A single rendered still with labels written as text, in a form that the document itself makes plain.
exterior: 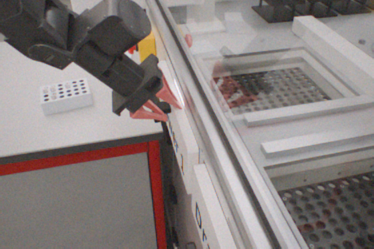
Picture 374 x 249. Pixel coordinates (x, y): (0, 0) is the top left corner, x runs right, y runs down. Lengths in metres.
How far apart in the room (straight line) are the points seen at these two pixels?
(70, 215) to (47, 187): 0.13
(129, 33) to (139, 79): 0.10
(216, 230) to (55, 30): 0.31
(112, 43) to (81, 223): 0.70
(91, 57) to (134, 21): 0.08
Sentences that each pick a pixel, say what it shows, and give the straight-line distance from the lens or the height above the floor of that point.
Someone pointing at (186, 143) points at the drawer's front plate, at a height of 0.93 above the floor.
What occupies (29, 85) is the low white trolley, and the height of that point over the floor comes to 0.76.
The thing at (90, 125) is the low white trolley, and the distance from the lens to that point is 0.83.
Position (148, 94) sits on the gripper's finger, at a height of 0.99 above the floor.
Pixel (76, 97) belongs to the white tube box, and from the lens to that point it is 0.88.
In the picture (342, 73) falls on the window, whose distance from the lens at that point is 0.19.
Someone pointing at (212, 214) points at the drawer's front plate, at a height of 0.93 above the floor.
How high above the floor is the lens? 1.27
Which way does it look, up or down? 37 degrees down
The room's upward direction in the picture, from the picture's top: straight up
